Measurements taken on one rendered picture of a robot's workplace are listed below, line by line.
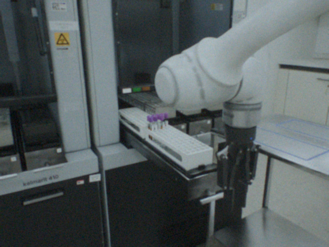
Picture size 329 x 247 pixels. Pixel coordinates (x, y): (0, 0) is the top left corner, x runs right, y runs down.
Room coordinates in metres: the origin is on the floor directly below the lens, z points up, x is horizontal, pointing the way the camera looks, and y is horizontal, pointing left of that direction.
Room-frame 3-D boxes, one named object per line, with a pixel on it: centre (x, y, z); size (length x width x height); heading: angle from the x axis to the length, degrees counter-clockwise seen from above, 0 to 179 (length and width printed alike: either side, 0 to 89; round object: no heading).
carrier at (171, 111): (1.29, 0.00, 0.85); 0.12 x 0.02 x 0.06; 119
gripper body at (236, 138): (0.64, -0.19, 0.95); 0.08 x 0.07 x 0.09; 119
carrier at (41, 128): (1.02, 0.48, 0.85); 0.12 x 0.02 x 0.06; 119
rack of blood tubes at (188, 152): (0.91, -0.04, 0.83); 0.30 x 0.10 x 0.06; 29
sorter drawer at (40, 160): (1.23, 0.60, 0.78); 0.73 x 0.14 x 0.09; 29
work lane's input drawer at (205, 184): (1.03, 0.03, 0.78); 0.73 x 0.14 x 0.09; 29
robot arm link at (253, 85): (0.64, -0.17, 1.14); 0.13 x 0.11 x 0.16; 128
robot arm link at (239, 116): (0.64, -0.18, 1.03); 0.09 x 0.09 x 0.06
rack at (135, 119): (1.19, 0.11, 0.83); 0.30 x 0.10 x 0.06; 29
